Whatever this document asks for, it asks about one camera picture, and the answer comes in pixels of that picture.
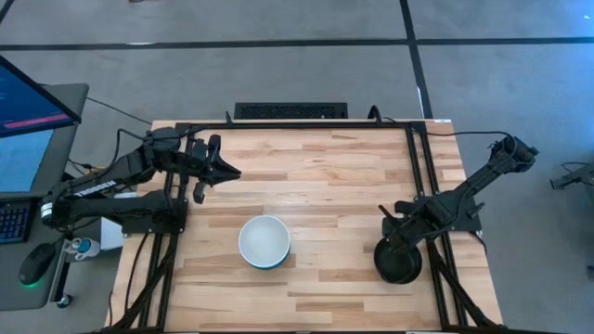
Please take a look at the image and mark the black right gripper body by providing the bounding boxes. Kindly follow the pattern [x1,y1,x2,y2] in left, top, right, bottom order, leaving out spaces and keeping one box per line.
[380,213,427,251]

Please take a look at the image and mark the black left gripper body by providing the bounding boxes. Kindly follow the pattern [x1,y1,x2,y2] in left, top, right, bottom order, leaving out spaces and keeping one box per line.
[184,133,223,187]

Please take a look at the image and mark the black bowl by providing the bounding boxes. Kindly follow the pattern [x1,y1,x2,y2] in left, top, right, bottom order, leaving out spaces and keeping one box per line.
[372,236,424,286]

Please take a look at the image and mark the white bowl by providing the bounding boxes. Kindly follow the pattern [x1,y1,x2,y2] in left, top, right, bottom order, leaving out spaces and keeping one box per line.
[237,213,292,269]

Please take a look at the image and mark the black keyboard on floor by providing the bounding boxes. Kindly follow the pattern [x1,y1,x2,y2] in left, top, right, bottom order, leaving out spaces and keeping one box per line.
[233,101,349,121]

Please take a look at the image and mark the white box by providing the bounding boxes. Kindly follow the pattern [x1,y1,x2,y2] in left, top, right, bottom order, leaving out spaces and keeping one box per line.
[100,218,125,252]

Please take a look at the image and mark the grey framed monitor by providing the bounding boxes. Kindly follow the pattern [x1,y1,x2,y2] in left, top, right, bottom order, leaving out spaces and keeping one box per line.
[0,83,90,201]

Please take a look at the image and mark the white bottle with blue cap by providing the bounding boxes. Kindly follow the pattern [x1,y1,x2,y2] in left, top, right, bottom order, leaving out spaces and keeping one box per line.
[63,237,101,262]

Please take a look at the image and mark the black framed monitor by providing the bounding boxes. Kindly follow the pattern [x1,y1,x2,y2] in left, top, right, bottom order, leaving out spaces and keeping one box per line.
[0,55,83,139]

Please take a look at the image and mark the black computer mouse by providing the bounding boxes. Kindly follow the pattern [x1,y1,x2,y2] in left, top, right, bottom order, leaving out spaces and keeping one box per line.
[19,241,58,287]

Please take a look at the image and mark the black backlit keyboard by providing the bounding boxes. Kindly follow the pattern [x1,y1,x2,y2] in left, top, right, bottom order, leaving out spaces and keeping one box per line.
[0,200,32,246]

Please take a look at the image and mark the grey computer cart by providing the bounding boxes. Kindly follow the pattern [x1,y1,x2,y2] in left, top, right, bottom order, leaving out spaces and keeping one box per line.
[0,197,74,311]

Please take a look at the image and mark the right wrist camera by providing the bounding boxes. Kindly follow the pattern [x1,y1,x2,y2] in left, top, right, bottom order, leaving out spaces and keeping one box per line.
[394,199,420,216]

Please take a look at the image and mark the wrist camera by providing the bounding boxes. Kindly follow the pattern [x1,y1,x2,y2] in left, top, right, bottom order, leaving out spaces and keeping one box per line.
[192,181,208,206]
[394,199,420,216]

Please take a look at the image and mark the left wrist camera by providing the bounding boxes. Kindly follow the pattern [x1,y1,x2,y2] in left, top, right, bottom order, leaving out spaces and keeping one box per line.
[192,181,208,206]

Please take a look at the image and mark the black aluminium table frame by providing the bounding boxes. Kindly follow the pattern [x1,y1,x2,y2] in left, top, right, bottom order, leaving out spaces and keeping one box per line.
[110,120,505,334]

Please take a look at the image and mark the thin black floor cable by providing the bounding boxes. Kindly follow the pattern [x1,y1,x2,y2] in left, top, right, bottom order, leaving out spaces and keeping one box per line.
[85,96,154,126]

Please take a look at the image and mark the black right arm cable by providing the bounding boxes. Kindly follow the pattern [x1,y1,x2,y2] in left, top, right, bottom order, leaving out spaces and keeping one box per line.
[401,117,517,140]

